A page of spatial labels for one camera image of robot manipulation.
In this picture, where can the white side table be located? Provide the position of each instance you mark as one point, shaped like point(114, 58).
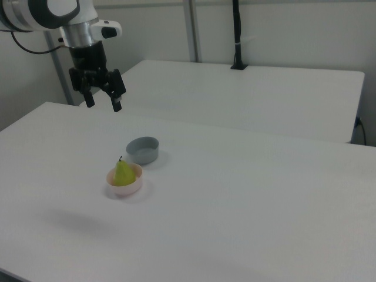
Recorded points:
point(235, 97)

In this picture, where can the grey plastic bowl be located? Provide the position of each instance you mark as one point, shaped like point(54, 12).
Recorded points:
point(147, 157)

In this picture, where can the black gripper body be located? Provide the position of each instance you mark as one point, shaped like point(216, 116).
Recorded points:
point(88, 57)

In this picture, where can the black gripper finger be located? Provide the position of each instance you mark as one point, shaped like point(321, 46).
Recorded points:
point(117, 88)
point(88, 98)

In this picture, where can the black camera pole with tie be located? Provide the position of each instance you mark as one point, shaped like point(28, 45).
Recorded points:
point(237, 23)

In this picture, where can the pink plastic bowl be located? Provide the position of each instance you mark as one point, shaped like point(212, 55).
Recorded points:
point(127, 190)

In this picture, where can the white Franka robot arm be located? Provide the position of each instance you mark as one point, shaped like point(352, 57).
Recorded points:
point(26, 14)

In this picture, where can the yellow-green pear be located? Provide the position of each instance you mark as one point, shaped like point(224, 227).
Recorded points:
point(122, 174)

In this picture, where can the grey aluminium partition post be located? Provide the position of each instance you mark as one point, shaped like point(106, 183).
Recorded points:
point(58, 73)
point(192, 29)

